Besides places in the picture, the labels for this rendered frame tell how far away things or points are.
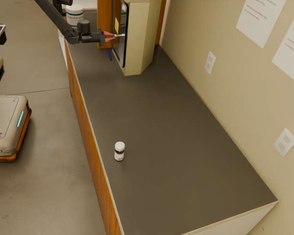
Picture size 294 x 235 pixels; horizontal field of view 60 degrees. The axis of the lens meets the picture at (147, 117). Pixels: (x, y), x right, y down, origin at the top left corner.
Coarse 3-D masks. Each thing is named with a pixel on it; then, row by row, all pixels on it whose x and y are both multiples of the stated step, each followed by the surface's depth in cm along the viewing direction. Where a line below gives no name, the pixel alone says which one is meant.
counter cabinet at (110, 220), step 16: (80, 96) 188; (80, 112) 209; (80, 128) 234; (96, 160) 161; (96, 176) 176; (96, 192) 193; (112, 208) 130; (112, 224) 139; (224, 224) 109; (240, 224) 119
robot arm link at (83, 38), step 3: (81, 33) 146; (87, 33) 148; (81, 36) 148; (84, 36) 148; (87, 36) 148; (90, 36) 149; (81, 39) 150; (84, 39) 148; (87, 39) 149; (90, 39) 149; (84, 42) 150; (87, 42) 151; (90, 42) 152
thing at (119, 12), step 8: (120, 0) 146; (120, 8) 148; (112, 16) 168; (120, 16) 151; (112, 24) 171; (120, 24) 153; (112, 32) 174; (120, 32) 156; (112, 40) 177; (120, 40) 159; (120, 48) 162; (120, 56) 164; (120, 64) 167
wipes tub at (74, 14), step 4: (72, 4) 203; (76, 4) 204; (68, 8) 197; (72, 8) 198; (76, 8) 198; (80, 8) 199; (68, 12) 198; (72, 12) 197; (76, 12) 197; (80, 12) 200; (68, 16) 201; (72, 16) 199; (76, 16) 200; (80, 16) 202; (68, 20) 203; (72, 20) 201; (76, 20) 202; (72, 24) 204; (76, 24) 204
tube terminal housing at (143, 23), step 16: (144, 0) 137; (160, 0) 153; (128, 16) 142; (144, 16) 144; (128, 32) 147; (144, 32) 150; (112, 48) 186; (128, 48) 154; (144, 48) 159; (128, 64) 162; (144, 64) 171
